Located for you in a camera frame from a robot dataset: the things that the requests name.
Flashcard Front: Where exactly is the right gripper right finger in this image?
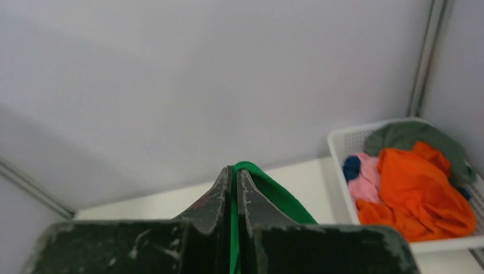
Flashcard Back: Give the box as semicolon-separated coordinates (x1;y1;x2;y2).
237;170;420;273

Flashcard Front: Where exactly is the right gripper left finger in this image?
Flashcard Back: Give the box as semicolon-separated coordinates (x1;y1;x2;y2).
21;167;232;273

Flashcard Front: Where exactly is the green t-shirt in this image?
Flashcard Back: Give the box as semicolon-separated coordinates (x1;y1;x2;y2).
229;161;317;273

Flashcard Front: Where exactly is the pink garment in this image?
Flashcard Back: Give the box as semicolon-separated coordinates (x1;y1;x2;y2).
345;152;382;203

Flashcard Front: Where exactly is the dark blue garment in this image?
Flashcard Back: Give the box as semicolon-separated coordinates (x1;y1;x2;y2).
342;155;361;183

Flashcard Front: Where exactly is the white plastic basket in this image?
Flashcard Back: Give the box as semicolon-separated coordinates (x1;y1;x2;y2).
327;117;483;254

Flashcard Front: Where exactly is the orange t-shirt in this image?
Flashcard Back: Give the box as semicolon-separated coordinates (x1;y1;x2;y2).
356;141;477;242

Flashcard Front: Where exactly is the grey-green garment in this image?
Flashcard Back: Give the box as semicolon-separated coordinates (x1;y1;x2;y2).
364;120;477;186

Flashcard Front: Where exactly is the left corner aluminium post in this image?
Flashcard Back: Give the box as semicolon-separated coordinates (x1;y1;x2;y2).
1;157;75;219

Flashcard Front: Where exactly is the corner aluminium post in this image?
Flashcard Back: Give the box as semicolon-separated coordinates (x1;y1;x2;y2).
1;157;75;219
406;0;455;117

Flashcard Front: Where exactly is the right corner aluminium post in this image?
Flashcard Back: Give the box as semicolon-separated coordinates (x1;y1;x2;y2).
406;0;455;117

